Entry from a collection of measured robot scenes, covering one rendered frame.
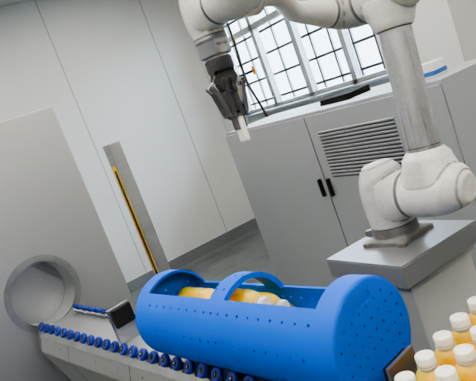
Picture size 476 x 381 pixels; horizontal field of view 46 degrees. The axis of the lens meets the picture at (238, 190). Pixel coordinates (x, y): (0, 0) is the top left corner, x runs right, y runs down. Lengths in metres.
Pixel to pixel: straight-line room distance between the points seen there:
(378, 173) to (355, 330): 0.71
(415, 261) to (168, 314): 0.76
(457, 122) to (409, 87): 1.14
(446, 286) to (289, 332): 0.77
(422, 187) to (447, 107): 1.14
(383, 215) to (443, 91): 1.09
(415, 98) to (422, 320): 0.69
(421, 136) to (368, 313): 0.65
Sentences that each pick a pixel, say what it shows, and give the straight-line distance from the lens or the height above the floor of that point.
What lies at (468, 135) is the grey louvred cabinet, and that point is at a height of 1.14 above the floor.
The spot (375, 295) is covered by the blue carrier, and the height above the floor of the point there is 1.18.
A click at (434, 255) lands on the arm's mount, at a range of 1.81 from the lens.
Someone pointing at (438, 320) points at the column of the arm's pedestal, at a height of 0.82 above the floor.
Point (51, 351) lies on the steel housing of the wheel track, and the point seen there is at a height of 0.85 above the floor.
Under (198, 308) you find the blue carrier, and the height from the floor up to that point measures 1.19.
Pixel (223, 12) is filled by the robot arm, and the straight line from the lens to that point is 1.42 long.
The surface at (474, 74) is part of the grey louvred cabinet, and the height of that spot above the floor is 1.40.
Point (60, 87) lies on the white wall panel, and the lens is 6.43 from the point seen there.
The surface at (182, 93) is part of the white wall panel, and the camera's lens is 6.87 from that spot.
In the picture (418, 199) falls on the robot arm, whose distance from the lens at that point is 1.76.
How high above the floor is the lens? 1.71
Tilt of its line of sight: 9 degrees down
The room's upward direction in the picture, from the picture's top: 20 degrees counter-clockwise
